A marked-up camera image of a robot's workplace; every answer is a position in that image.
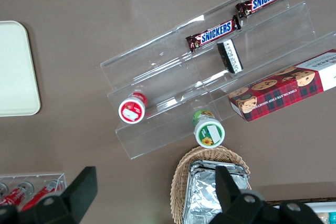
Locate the teal snack packet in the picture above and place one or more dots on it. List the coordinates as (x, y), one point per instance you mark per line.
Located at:
(333, 217)

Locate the small black gum box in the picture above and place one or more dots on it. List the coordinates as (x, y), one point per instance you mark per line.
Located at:
(231, 56)

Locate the beige plastic serving tray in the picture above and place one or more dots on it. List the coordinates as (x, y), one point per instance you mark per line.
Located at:
(15, 69)

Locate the oval wicker basket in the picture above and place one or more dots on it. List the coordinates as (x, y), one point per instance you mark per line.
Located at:
(181, 182)

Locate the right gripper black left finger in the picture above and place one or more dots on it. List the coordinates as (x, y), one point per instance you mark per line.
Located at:
(78, 190)

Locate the white rectangular snack bin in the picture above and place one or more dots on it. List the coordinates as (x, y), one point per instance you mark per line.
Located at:
(328, 206)

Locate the green lidded snack cup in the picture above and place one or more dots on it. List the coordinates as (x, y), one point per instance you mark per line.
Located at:
(210, 133)

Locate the aluminium foil tray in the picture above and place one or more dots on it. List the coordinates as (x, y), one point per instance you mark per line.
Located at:
(202, 195)
(210, 161)

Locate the red lidded snack cup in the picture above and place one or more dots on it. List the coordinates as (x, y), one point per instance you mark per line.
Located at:
(132, 111)

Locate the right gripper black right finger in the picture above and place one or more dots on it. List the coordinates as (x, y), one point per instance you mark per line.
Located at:
(228, 192)

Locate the clear rice cracker bag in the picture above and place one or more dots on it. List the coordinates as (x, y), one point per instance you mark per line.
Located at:
(323, 217)

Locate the red tartan cookie box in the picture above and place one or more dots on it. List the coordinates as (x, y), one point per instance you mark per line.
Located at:
(275, 95)

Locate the red cola bottle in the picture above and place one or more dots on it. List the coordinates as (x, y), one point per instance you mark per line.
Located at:
(13, 197)
(39, 196)

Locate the clear acrylic stepped stand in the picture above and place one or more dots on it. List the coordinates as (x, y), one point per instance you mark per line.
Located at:
(157, 77)

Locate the clear acrylic bottle rack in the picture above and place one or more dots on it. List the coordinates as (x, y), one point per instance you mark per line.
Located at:
(31, 176)

